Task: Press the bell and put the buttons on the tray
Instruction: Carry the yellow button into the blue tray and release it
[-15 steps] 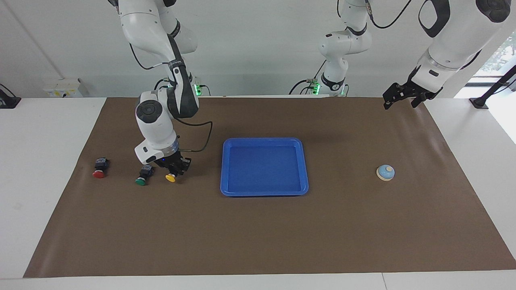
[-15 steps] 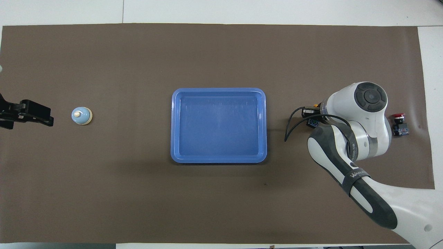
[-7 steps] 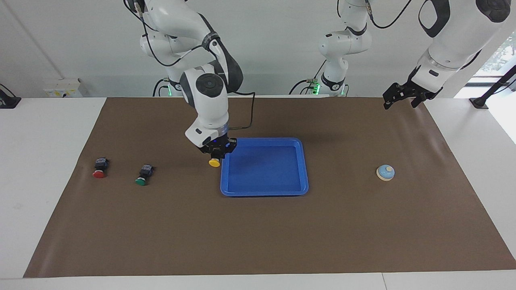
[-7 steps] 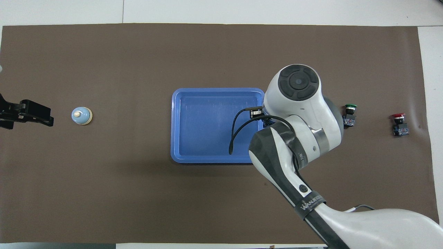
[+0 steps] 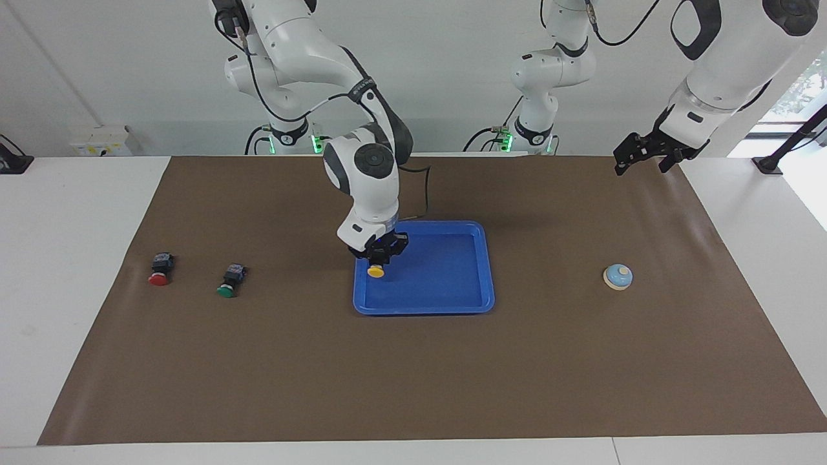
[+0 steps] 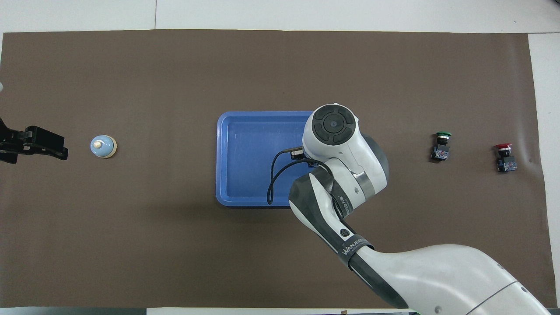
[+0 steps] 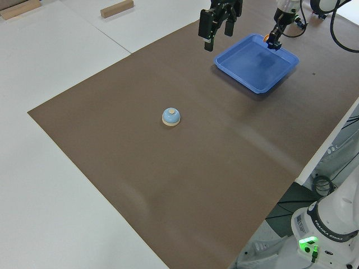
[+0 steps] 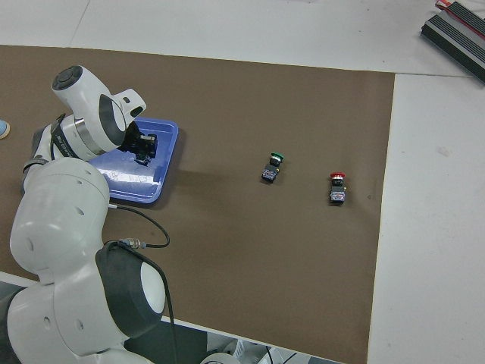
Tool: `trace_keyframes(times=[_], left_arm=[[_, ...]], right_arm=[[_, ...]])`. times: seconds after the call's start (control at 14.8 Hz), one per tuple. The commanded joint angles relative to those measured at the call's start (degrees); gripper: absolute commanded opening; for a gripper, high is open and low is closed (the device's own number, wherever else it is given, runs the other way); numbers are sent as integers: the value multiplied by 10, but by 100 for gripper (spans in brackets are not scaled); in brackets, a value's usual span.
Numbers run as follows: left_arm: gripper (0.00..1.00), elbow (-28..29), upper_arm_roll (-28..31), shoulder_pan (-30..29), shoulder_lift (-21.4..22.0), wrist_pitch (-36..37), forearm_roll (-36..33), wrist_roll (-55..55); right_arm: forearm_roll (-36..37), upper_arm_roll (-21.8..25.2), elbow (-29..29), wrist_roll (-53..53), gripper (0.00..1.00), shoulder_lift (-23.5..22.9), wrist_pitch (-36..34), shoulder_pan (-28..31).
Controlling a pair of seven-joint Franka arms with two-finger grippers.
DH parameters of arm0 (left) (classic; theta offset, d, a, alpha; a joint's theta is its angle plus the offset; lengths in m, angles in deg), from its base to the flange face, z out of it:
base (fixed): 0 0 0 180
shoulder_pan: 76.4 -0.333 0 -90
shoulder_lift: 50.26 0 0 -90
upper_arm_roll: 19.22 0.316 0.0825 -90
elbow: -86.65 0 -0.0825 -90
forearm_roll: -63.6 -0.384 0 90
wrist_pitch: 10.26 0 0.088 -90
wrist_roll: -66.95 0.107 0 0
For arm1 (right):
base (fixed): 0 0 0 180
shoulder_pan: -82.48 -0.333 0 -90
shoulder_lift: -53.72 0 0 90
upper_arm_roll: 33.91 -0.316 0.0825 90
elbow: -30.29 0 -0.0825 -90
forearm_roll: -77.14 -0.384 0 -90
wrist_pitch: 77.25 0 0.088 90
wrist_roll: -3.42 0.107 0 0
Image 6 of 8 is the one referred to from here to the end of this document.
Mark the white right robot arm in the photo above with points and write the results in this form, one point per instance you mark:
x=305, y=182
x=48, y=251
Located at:
x=350, y=153

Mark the red push button switch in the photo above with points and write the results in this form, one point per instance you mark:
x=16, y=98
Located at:
x=505, y=159

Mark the green push button switch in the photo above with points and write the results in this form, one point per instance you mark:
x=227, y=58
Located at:
x=441, y=148

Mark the blue plastic tray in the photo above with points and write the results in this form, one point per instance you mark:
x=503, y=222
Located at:
x=249, y=157

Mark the brown table mat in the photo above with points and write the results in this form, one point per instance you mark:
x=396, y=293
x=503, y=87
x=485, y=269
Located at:
x=175, y=253

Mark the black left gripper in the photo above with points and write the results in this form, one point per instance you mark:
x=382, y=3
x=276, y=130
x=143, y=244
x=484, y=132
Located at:
x=11, y=144

